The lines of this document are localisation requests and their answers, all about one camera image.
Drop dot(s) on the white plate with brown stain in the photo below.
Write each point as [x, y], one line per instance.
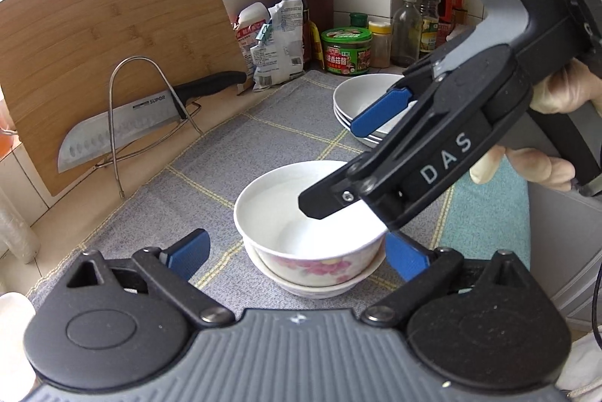
[369, 143]

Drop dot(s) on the red and white bag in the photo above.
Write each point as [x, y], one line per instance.
[247, 30]

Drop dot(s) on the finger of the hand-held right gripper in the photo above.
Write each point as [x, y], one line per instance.
[329, 195]
[376, 113]

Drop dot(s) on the white cloth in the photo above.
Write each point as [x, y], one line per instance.
[581, 369]

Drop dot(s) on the person's right hand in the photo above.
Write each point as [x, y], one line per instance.
[536, 169]

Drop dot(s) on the white plate with fruit print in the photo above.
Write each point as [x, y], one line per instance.
[362, 94]
[348, 128]

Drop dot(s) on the white bowl with pink flowers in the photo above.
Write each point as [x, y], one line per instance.
[305, 289]
[14, 336]
[282, 204]

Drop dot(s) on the sauce jar with green lid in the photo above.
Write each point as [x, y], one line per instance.
[345, 54]

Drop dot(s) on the white and green bag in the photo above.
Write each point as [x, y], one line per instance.
[277, 49]

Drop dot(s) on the tall plastic wrap roll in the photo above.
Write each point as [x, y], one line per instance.
[16, 228]

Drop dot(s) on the small jar with green cap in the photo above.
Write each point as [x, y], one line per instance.
[358, 20]

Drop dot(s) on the bottle with yellow label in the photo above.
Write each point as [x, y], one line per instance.
[429, 21]

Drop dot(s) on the bamboo cutting board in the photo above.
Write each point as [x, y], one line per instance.
[117, 7]

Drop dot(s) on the large orange oil bottle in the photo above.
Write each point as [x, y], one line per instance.
[7, 115]

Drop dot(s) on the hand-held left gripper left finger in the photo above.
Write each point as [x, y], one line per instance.
[190, 254]

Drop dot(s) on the spice jar with yellow lid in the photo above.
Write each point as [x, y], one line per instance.
[380, 47]

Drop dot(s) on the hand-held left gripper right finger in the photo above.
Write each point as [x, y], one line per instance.
[407, 258]

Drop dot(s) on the grey and teal checked towel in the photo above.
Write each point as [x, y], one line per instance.
[211, 157]

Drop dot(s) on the glass bottle with red cap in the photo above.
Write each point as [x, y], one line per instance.
[405, 35]

